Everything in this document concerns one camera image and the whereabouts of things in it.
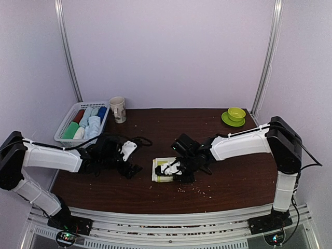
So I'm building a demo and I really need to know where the yellow green patterned towel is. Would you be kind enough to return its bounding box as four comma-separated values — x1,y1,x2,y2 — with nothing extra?
151,157,175,183

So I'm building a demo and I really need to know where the light blue towel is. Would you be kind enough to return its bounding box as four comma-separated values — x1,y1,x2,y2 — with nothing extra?
84,116,101,139
79,107,93,128

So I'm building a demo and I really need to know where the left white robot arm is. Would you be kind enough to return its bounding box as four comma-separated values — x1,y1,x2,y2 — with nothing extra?
1,131,144,230

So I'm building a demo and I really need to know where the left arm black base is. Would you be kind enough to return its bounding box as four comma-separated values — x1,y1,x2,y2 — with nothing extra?
47,215,93,236

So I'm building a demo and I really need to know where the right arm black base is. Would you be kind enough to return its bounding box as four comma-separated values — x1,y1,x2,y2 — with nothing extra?
248,215,293,235

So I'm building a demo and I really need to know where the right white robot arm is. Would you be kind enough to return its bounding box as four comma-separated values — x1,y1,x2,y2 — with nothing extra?
170,116,302,229

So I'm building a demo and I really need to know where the rolled white towel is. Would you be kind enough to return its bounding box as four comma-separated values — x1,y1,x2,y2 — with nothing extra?
73,127,85,140

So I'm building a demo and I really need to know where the white plastic basket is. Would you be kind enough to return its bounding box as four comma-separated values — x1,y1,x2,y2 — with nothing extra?
54,101,110,147

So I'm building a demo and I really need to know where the rolled light blue towel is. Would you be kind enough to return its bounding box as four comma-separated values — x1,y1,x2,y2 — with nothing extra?
79,107,93,128

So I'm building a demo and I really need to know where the rolled dark blue towel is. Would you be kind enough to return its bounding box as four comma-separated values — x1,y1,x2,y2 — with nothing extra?
97,106,107,122

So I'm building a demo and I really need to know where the rolled pale teal towel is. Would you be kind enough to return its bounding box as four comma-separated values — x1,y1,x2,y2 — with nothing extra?
90,108,99,117

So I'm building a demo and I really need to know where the rolled green towel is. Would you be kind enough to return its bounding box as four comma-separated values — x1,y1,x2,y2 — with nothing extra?
62,122,79,140

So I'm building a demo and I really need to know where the beige ceramic mug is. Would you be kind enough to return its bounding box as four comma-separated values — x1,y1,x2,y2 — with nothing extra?
109,96,127,124

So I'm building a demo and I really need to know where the green saucer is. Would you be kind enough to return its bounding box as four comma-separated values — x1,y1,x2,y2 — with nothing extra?
220,110,246,128

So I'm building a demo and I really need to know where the rolled brown towel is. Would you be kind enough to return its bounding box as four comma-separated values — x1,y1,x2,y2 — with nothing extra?
72,109,85,124

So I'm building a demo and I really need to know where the green cup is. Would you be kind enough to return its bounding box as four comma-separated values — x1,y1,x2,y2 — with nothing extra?
227,107,246,122

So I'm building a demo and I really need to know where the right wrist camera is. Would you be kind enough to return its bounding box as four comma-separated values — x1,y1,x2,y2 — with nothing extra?
154,161,182,176

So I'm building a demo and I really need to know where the aluminium front rail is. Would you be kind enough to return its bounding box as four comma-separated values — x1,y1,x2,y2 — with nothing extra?
19,204,323,248

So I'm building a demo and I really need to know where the right aluminium frame post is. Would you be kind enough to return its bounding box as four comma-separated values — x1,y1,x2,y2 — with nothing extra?
251,0,284,117

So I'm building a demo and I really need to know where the aluminium frame post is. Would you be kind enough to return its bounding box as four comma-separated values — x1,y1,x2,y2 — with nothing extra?
54,0,83,102
251,0,284,117

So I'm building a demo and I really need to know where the left aluminium frame post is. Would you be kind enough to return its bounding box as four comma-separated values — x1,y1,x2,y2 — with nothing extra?
54,0,83,102

